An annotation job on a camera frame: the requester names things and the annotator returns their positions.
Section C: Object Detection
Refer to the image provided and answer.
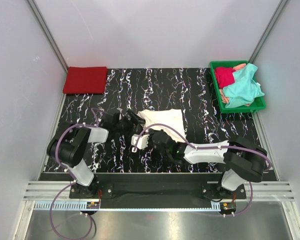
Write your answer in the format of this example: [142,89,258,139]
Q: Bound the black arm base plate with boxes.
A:
[69,173,242,207]

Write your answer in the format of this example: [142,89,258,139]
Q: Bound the cream white t shirt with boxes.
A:
[137,109,186,143]

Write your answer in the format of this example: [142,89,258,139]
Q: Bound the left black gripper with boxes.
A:
[113,109,148,141]

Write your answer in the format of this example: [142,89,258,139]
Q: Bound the right aluminium corner post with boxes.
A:
[249,0,290,63]

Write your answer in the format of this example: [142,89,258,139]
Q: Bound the grey slotted cable duct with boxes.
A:
[33,200,237,214]

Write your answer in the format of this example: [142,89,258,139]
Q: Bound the teal t shirt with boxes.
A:
[222,63,265,109]

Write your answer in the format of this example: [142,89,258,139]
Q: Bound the magenta t shirt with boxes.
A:
[214,66,236,89]

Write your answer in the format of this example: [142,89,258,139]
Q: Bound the salmon pink t shirt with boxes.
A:
[219,63,246,104]

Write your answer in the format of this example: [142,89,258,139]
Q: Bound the folded red t shirt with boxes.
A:
[62,66,108,95]

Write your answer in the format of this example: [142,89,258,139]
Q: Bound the aluminium corner post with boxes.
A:
[249,0,290,63]
[25,0,69,73]

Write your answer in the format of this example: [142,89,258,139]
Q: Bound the green plastic bin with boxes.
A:
[209,60,266,114]

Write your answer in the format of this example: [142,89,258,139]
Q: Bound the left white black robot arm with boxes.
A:
[46,108,146,198]

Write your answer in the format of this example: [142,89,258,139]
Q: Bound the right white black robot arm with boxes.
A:
[149,130,267,201]

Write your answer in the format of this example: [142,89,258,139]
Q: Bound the aluminium rail frame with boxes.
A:
[23,181,294,202]

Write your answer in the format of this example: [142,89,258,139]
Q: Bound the left aluminium corner post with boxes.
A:
[25,0,69,73]

